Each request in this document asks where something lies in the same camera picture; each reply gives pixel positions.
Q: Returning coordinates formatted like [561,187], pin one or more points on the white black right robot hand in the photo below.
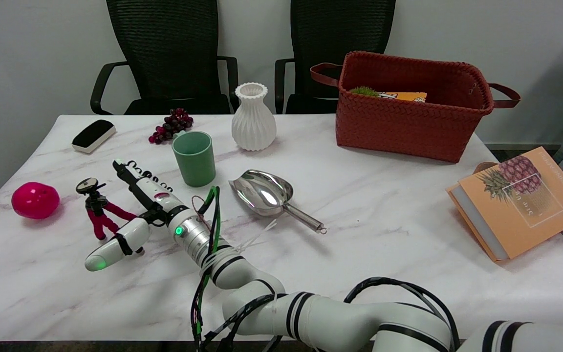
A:
[157,198]

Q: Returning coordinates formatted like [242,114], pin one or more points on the red black flexible tripod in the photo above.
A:
[97,210]

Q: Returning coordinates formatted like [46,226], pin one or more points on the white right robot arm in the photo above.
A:
[311,318]

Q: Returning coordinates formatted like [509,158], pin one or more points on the green plastic cup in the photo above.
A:
[194,161]

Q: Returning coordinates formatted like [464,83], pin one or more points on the dark red grape bunch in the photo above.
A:
[170,124]

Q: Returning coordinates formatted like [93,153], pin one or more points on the black white board eraser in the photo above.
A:
[93,134]

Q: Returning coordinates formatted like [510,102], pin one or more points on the shiny metal scoop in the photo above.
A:
[264,193]

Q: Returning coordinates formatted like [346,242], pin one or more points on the magenta plastic ball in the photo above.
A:
[34,200]

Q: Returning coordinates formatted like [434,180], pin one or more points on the white ribbed vase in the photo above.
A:
[253,122]

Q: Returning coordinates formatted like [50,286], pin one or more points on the black mesh office chair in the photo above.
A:
[164,49]
[340,29]

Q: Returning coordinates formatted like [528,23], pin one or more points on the green spiky plant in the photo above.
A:
[363,91]

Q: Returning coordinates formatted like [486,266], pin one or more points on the red-brown woven basket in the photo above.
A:
[403,127]

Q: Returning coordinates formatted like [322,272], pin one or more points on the orange box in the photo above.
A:
[403,96]

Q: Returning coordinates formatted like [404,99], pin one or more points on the brown round coaster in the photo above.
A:
[483,167]

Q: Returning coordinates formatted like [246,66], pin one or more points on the orange pineapple book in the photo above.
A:
[526,205]

